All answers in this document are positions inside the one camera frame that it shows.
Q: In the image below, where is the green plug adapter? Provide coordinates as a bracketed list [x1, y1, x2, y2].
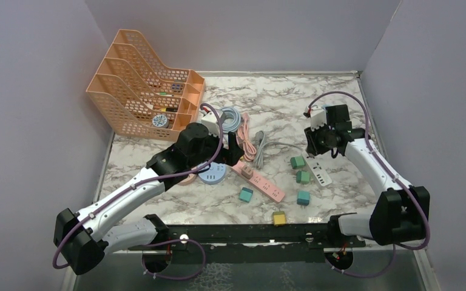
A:
[295, 170, 311, 184]
[290, 156, 306, 169]

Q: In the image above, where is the teal plug adapter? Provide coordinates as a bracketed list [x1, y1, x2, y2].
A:
[296, 190, 311, 206]
[239, 187, 254, 203]

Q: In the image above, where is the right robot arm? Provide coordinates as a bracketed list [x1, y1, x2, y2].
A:
[304, 104, 430, 247]

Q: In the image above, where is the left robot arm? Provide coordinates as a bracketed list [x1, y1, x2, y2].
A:
[52, 122, 244, 275]

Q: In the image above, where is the tan plug adapter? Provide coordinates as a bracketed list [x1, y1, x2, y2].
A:
[241, 165, 254, 179]

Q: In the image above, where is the yellow plug adapter front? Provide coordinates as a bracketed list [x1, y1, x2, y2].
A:
[272, 211, 286, 226]

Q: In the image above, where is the blue round power strip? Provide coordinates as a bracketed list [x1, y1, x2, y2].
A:
[197, 162, 227, 185]

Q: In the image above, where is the white power strip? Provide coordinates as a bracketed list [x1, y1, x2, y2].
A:
[302, 152, 333, 187]

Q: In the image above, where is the pink round power strip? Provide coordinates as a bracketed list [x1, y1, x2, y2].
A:
[178, 173, 197, 186]

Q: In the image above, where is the pink long power strip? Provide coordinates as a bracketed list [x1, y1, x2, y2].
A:
[231, 161, 285, 203]

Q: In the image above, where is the blue round tin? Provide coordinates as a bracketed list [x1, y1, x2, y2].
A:
[152, 114, 170, 129]

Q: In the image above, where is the orange mesh file organizer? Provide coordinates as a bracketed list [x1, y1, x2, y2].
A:
[86, 29, 206, 141]

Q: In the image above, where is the pink coiled cable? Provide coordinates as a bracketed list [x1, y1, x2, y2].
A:
[236, 112, 258, 162]

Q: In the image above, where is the grey coiled cable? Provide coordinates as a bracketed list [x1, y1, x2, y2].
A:
[253, 130, 303, 170]

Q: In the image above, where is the light blue coiled cable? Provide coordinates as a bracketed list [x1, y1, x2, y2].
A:
[219, 107, 243, 135]

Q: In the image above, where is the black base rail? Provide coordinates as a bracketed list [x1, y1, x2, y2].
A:
[131, 223, 366, 264]

